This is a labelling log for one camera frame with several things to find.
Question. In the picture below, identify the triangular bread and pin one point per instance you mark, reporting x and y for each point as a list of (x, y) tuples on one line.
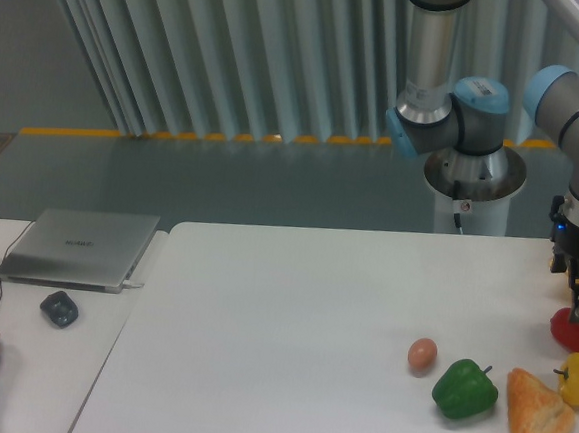
[(535, 408)]

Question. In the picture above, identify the red bell pepper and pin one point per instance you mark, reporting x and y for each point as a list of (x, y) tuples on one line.
[(566, 333)]

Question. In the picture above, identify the silver laptop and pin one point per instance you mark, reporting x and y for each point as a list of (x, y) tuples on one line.
[(79, 249)]

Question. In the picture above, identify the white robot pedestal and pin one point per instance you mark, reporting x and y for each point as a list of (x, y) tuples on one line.
[(471, 201)]

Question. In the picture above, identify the grey folding partition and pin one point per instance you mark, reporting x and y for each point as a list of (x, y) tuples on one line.
[(258, 68)]

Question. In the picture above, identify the green bell pepper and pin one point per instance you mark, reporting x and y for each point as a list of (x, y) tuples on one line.
[(464, 390)]

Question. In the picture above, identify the black small square device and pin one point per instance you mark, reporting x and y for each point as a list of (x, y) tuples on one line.
[(60, 309)]

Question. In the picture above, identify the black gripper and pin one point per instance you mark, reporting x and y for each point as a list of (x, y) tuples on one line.
[(575, 244)]

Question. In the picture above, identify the brown egg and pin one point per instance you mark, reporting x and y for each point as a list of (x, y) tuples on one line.
[(422, 355)]

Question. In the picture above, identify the white usb plug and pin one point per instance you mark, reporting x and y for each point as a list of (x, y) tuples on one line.
[(129, 284)]

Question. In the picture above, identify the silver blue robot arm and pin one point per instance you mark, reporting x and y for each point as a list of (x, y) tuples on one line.
[(461, 126)]

